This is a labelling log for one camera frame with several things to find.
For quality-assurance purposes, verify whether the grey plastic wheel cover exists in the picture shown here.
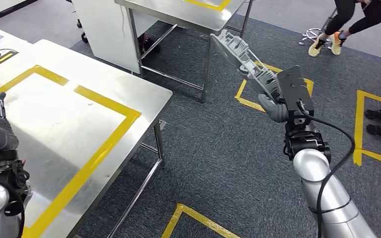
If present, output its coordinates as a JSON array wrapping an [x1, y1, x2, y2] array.
[[210, 29, 285, 104]]

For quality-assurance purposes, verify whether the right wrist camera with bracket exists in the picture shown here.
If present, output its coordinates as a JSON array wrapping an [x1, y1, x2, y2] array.
[[276, 65, 316, 127]]

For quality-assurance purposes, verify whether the person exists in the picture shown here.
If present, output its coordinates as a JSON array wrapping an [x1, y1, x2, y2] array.
[[308, 0, 381, 58]]

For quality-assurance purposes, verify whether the yellow black small device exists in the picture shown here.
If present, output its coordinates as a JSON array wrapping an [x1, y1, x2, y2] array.
[[0, 51, 16, 64]]

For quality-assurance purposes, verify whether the white desk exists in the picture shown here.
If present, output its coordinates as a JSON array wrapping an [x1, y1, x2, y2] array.
[[0, 21, 35, 71]]

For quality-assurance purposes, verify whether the white cabinet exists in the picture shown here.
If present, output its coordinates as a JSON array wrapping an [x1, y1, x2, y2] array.
[[72, 0, 160, 74]]

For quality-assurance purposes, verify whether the yellow floor tape square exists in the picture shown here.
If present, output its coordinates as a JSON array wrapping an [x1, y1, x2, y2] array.
[[353, 89, 381, 171]]

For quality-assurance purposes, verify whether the chrome stool base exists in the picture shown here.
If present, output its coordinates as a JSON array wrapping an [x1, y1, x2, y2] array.
[[298, 7, 337, 47]]

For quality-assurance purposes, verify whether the thin white cable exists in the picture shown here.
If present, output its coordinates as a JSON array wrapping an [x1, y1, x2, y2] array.
[[120, 4, 126, 37]]

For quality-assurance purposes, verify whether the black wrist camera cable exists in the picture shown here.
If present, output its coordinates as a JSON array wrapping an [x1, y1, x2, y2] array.
[[295, 99, 356, 238], [0, 178, 26, 238]]

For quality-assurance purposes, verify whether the black object under table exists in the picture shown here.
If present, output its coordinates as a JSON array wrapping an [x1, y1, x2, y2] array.
[[137, 34, 161, 55]]

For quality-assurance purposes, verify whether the black caster base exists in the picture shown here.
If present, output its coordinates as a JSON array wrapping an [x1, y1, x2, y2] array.
[[76, 19, 89, 43]]

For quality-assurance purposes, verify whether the steel workbench table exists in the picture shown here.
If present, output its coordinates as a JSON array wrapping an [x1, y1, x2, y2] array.
[[0, 39, 174, 238]]

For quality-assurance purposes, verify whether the black left wrist camera cable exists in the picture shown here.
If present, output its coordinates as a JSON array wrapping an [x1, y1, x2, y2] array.
[[0, 178, 26, 238]]

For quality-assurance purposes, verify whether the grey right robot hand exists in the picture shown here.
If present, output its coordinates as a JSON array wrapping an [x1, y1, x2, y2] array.
[[257, 86, 286, 120]]

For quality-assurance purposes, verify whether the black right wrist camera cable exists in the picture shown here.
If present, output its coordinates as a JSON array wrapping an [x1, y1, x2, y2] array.
[[295, 99, 356, 238]]

